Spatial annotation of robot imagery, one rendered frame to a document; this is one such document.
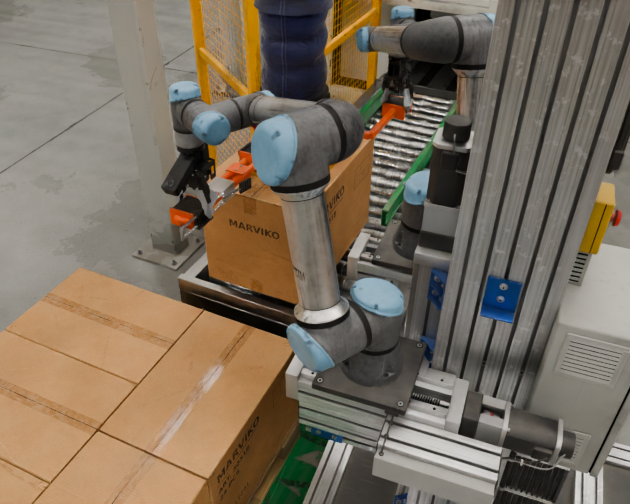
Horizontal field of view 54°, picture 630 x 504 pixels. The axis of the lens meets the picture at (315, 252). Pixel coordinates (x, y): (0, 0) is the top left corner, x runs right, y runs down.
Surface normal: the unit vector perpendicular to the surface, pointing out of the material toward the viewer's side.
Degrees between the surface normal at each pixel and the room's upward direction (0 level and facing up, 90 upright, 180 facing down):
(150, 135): 90
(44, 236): 0
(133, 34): 90
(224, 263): 90
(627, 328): 0
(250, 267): 90
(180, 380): 0
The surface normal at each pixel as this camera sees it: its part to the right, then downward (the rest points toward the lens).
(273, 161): -0.85, 0.22
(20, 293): 0.01, -0.79
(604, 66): -0.35, 0.57
